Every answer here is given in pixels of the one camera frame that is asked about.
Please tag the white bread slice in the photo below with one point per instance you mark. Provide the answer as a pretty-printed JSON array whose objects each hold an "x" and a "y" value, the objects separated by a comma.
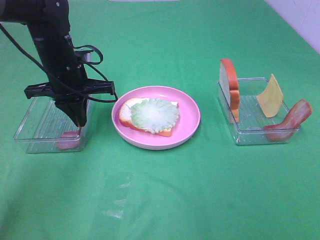
[{"x": 125, "y": 116}]

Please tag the yellow cheese slice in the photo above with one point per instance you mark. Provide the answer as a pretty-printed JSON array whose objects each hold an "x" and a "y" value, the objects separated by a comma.
[{"x": 271, "y": 98}]

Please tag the pink round plate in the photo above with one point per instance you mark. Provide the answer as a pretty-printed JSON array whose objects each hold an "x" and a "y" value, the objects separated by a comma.
[{"x": 190, "y": 117}]

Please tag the upright toast bread slice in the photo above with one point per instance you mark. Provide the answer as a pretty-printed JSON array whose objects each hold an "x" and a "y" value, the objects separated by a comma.
[{"x": 228, "y": 81}]

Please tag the clear left plastic tray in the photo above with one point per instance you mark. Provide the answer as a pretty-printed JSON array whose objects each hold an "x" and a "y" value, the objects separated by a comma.
[{"x": 43, "y": 125}]

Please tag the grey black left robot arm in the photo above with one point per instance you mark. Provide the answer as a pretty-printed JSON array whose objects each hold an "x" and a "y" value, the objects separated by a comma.
[{"x": 49, "y": 26}]

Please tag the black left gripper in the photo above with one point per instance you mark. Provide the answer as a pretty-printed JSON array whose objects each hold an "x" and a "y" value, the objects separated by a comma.
[{"x": 67, "y": 81}]

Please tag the clear tape patch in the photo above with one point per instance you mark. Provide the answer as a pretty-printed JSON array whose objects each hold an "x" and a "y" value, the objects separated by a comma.
[{"x": 114, "y": 195}]

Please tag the green tablecloth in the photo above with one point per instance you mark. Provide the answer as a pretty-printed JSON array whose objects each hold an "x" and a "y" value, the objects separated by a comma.
[{"x": 209, "y": 188}]

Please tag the green lettuce leaf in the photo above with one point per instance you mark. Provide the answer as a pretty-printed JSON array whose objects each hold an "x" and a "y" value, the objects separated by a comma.
[{"x": 155, "y": 115}]

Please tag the clear plastic tray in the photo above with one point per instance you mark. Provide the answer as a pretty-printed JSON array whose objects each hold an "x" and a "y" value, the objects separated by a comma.
[
  {"x": 43, "y": 125},
  {"x": 249, "y": 129}
]

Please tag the pink bacon strip tray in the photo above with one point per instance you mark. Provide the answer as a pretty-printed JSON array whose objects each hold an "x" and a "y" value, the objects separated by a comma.
[{"x": 69, "y": 139}]

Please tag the clear right plastic tray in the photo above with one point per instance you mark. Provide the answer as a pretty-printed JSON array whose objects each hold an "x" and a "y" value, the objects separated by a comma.
[{"x": 249, "y": 129}]

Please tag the red bacon strip tray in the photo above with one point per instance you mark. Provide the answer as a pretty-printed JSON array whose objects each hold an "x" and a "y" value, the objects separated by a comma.
[{"x": 296, "y": 115}]

